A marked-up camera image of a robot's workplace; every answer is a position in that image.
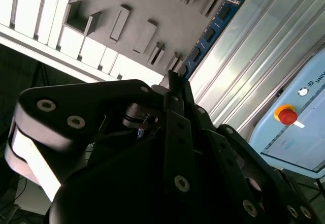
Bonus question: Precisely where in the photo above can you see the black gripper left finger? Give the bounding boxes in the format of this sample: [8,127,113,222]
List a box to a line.
[4,71,197,202]

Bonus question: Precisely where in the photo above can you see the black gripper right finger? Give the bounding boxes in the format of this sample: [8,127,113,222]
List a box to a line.
[180,80,315,221]

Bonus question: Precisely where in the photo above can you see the blue RAM stick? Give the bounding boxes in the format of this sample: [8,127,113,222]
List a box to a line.
[177,0,249,82]

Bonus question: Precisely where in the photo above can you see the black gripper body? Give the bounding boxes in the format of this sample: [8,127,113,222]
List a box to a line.
[47,130,287,224]

